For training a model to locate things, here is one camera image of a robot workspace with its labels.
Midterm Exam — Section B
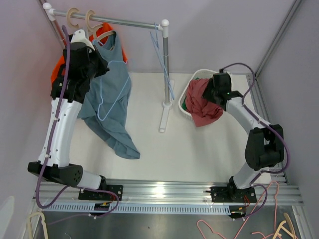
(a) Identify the dusty red t shirt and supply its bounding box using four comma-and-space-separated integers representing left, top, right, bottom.
186, 78, 224, 127

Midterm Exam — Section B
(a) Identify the green t shirt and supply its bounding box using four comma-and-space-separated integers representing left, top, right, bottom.
182, 99, 187, 112

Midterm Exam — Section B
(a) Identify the orange t shirt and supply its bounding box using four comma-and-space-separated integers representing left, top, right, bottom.
50, 22, 128, 84

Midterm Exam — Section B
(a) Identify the beige wooden hanger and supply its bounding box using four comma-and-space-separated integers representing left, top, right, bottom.
66, 7, 79, 29
85, 10, 116, 42

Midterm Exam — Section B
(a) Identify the grey blue t shirt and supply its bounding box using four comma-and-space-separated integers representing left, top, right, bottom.
78, 34, 140, 159

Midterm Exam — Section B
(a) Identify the light blue wire hanger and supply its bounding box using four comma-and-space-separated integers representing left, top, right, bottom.
91, 39, 133, 121
150, 23, 174, 100

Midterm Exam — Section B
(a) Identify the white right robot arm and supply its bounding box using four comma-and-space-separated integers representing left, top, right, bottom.
203, 72, 284, 202

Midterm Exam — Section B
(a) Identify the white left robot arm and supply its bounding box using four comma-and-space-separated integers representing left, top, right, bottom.
27, 42, 108, 200

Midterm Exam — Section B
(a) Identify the beige hanger on floor left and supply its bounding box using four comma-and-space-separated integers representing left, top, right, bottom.
26, 211, 49, 239

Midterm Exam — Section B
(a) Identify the beige hanger on floor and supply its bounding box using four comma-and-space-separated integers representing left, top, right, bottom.
272, 213, 297, 239
26, 211, 49, 239

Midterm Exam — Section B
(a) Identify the beige hanger on floor right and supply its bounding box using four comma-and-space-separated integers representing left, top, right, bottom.
272, 213, 297, 239

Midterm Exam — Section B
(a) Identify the white perforated plastic basket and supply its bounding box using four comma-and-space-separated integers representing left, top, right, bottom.
178, 69, 224, 127

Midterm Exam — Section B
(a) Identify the grey metal clothes rack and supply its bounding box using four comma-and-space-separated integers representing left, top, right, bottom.
38, 0, 174, 133

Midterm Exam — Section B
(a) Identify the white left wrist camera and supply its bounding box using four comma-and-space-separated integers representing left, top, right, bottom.
70, 29, 96, 53

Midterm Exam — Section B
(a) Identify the aluminium mounting rail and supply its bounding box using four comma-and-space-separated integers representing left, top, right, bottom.
32, 174, 304, 205

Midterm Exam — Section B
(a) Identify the pink wire hanger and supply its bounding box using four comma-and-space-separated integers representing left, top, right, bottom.
196, 181, 280, 239

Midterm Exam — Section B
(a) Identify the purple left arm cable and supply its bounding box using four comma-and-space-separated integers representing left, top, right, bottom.
36, 24, 120, 226

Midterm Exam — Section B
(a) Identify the white slotted cable duct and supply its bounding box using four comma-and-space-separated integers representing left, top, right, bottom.
46, 202, 231, 215

